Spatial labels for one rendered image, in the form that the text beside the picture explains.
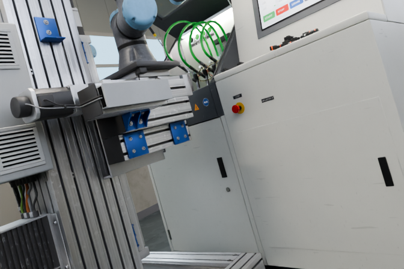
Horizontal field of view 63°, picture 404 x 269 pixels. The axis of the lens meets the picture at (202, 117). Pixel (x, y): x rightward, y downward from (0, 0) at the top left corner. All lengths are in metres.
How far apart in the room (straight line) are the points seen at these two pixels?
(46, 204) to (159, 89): 0.52
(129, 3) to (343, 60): 0.75
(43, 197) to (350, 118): 1.07
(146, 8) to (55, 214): 0.73
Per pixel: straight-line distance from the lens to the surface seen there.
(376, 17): 1.32
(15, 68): 1.15
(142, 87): 1.03
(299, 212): 1.47
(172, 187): 1.95
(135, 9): 1.17
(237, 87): 1.49
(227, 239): 1.79
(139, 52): 1.26
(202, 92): 1.62
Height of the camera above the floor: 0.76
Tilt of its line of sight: 2 degrees up
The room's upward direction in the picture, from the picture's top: 16 degrees counter-clockwise
